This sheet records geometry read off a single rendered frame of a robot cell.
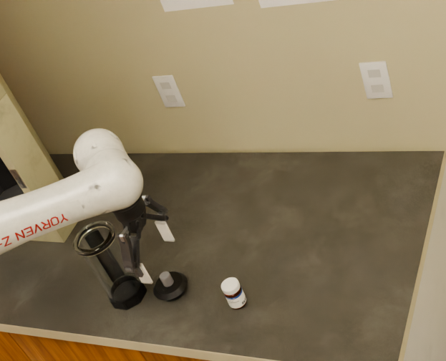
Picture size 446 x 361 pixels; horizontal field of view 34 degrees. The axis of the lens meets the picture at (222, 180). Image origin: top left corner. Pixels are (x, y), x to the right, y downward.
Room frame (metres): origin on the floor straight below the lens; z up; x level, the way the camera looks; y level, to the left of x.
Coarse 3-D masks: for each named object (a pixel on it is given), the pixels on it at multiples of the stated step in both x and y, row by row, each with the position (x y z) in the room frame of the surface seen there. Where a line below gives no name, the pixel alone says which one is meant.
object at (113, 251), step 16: (96, 224) 1.45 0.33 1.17; (80, 240) 1.43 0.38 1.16; (96, 240) 1.45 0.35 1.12; (96, 256) 1.37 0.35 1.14; (112, 256) 1.37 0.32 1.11; (96, 272) 1.38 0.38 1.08; (112, 272) 1.36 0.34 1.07; (128, 272) 1.38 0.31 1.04; (112, 288) 1.37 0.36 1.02; (128, 288) 1.37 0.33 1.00
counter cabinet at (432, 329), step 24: (432, 240) 1.23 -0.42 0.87; (432, 264) 1.20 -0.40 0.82; (432, 288) 1.17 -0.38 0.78; (432, 312) 1.14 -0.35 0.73; (0, 336) 1.59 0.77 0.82; (24, 336) 1.53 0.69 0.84; (432, 336) 1.11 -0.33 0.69; (0, 360) 1.64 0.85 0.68; (24, 360) 1.58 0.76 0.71; (48, 360) 1.52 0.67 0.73; (72, 360) 1.46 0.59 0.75; (96, 360) 1.40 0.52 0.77; (120, 360) 1.35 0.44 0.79; (144, 360) 1.30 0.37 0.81; (168, 360) 1.25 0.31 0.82; (192, 360) 1.21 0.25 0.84; (408, 360) 0.95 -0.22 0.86; (432, 360) 1.07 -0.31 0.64
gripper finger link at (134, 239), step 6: (138, 222) 1.34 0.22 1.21; (138, 228) 1.33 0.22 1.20; (138, 234) 1.32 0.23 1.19; (132, 240) 1.32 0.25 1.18; (138, 240) 1.32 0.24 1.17; (132, 246) 1.32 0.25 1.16; (138, 246) 1.31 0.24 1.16; (138, 252) 1.31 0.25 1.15; (138, 258) 1.30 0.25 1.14; (138, 264) 1.29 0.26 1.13
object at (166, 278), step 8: (168, 272) 1.36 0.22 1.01; (176, 272) 1.38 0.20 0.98; (160, 280) 1.38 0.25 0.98; (168, 280) 1.34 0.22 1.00; (176, 280) 1.35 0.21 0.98; (184, 280) 1.35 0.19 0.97; (160, 288) 1.35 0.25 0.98; (168, 288) 1.34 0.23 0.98; (176, 288) 1.33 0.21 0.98; (184, 288) 1.33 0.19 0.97; (160, 296) 1.33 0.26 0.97; (168, 296) 1.32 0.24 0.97; (176, 296) 1.31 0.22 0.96
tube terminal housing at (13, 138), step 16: (0, 80) 1.87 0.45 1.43; (0, 96) 1.80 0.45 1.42; (0, 112) 1.77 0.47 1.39; (16, 112) 1.81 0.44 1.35; (0, 128) 1.75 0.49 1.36; (16, 128) 1.79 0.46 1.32; (32, 128) 1.97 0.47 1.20; (0, 144) 1.73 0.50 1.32; (16, 144) 1.77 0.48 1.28; (32, 144) 1.80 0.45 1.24; (16, 160) 1.74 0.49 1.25; (32, 160) 1.78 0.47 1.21; (48, 160) 1.84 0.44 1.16; (32, 176) 1.75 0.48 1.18; (48, 176) 1.79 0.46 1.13; (32, 240) 1.80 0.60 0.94; (48, 240) 1.76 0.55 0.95; (64, 240) 1.73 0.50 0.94
